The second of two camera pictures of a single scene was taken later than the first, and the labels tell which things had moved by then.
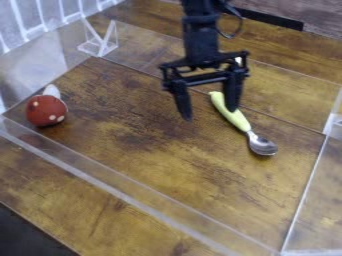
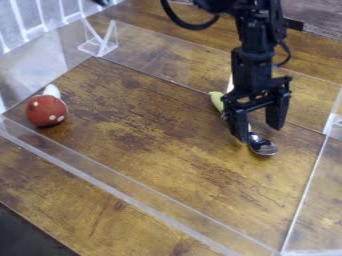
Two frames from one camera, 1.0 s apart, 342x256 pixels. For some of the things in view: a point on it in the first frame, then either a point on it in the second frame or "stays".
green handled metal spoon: x=261 y=143 stays
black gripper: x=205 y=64 -> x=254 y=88
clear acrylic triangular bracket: x=99 y=46 stays
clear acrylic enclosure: x=118 y=175 stays
